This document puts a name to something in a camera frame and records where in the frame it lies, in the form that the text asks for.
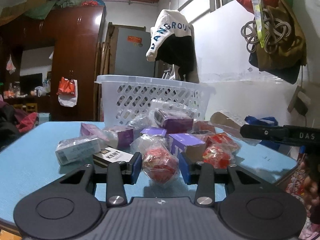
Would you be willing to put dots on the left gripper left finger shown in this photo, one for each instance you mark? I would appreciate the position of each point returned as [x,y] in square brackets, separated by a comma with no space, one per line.
[120,174]

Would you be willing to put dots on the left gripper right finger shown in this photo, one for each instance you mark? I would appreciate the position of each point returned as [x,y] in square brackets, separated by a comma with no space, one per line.
[201,174]

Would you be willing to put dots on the purple cardboard box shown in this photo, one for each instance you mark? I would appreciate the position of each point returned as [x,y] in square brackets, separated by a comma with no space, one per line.
[186,143]

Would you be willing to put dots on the red packets bag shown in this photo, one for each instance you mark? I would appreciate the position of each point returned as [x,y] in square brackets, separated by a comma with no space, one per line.
[160,165]

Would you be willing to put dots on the black Kent cigarette box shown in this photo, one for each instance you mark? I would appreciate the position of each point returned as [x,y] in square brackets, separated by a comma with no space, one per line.
[110,155]

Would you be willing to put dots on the red wrapped packets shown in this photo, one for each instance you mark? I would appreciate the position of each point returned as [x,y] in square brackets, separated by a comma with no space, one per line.
[220,150]

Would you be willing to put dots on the purple striped box in bag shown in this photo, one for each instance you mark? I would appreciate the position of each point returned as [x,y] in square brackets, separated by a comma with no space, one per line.
[121,137]

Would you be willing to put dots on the blue fabric bag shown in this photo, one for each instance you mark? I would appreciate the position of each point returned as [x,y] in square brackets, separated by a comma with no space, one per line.
[266,121]

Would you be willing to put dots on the dark purple box in bag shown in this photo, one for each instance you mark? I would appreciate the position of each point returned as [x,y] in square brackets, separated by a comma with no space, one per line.
[173,121]

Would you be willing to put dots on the light purple box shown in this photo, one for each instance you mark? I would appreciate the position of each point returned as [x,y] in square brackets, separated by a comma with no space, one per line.
[92,130]

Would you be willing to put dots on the white grey medicine box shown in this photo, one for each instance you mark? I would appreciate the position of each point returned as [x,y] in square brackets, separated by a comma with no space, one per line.
[76,149]

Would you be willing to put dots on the white plastic lattice basket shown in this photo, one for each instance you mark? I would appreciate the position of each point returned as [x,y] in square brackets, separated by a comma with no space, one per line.
[125,97]

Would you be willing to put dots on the brown hanging bag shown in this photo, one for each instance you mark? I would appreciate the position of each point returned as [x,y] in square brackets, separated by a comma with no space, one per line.
[284,51]

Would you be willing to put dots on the orange and white hanging bag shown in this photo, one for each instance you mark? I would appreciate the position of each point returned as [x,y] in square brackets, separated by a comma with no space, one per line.
[67,92]

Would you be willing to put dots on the black hanging garment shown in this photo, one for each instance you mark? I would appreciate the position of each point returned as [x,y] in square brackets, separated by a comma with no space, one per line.
[180,52]

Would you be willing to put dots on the pile of dark clothes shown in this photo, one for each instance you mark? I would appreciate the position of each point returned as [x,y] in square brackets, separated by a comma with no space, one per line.
[15,123]

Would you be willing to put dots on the grey metal door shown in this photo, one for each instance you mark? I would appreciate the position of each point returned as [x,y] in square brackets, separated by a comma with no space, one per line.
[132,46]

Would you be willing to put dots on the black monitor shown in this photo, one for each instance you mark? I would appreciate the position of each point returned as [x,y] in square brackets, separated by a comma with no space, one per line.
[29,82]

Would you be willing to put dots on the dark red wooden wardrobe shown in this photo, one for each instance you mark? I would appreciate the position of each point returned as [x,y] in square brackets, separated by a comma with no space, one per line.
[75,34]

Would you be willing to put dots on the white hoodie with blue letters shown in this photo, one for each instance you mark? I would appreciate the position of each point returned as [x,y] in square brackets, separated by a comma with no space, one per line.
[168,23]

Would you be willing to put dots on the green cloth atop wardrobe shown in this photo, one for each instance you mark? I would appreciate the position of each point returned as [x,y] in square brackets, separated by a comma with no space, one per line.
[42,11]

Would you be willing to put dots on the white wall power adapter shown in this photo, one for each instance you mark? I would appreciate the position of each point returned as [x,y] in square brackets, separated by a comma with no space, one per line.
[299,101]

